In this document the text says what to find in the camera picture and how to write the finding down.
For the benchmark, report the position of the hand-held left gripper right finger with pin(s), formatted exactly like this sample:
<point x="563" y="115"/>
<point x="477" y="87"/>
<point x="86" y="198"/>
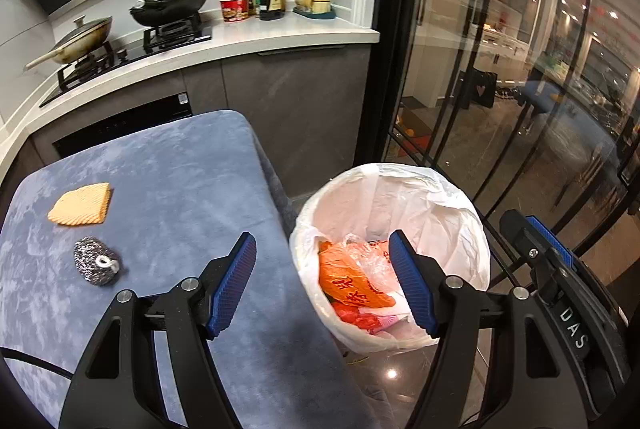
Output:
<point x="410" y="279"/>

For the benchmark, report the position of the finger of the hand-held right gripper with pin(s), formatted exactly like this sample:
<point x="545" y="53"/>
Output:
<point x="515" y="231"/>
<point x="552" y="241"/>

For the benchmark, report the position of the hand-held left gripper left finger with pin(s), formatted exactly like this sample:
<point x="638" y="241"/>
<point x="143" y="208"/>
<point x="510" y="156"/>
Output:
<point x="235" y="279"/>

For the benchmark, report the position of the clear plastic bag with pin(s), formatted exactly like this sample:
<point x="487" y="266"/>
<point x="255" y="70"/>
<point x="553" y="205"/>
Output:
<point x="375" y="265"/>

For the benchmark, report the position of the pink floral paper cup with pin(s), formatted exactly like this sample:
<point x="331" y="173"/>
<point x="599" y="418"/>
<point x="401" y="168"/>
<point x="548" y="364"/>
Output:
<point x="392" y="323"/>

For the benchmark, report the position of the orange plastic bag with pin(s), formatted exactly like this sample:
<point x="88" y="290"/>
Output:
<point x="350" y="284"/>

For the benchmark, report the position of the waste bin with white liner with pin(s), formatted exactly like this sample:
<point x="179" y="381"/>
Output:
<point x="430" y="204"/>

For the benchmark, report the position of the blue-grey table cloth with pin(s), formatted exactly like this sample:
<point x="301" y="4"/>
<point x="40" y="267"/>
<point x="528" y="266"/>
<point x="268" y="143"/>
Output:
<point x="175" y="189"/>

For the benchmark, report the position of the black bag with heart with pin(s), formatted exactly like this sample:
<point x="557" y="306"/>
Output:
<point x="480" y="90"/>

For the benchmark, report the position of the steel wool scrubber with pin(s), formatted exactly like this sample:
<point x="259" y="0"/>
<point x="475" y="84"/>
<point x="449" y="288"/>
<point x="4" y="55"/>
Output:
<point x="90" y="259"/>

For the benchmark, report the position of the yellow waffle sponge cloth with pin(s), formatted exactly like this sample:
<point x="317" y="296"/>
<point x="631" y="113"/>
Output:
<point x="80" y="206"/>

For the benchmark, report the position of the grey kitchen cabinet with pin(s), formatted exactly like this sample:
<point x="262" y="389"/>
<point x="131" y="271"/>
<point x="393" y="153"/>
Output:
<point x="300" y="109"/>

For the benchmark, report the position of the black built-in appliance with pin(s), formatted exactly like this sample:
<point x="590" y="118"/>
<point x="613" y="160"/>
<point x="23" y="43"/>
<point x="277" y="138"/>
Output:
<point x="125" y="124"/>

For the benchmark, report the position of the black-framed glass door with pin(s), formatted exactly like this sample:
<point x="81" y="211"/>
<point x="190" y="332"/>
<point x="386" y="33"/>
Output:
<point x="450" y="34"/>

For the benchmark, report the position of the black gas cooktop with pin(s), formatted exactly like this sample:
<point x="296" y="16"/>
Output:
<point x="135" y="51"/>

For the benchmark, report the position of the white kitchen countertop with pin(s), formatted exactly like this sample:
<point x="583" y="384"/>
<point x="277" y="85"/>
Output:
<point x="300" y="34"/>

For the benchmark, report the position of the red instant noodle cup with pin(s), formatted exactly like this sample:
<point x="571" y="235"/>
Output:
<point x="235" y="9"/>

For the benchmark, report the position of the black wok with lid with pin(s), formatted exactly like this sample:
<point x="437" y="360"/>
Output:
<point x="170" y="4"/>

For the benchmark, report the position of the beige frying pan with lid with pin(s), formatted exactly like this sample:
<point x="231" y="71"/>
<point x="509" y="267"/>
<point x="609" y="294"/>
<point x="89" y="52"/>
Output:
<point x="85" y="36"/>

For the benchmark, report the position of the seasoning jar set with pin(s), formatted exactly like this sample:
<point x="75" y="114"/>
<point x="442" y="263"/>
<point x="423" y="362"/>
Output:
<point x="314" y="1"/>

